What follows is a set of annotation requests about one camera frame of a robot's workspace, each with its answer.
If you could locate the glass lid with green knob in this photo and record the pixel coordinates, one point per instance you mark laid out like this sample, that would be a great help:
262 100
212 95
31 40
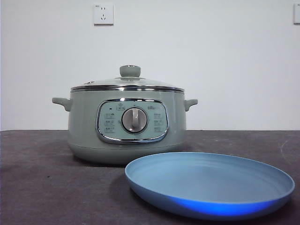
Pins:
130 71

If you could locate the pale green electric steamer pot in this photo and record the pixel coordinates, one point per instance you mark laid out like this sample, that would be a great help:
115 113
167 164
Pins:
84 122

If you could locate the blue round plate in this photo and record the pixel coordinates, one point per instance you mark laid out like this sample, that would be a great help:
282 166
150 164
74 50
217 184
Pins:
206 178

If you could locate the white wall power socket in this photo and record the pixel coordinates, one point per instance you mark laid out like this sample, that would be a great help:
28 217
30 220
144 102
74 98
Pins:
104 14

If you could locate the white wall switch plate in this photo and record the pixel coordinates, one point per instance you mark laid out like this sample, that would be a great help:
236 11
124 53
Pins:
297 14

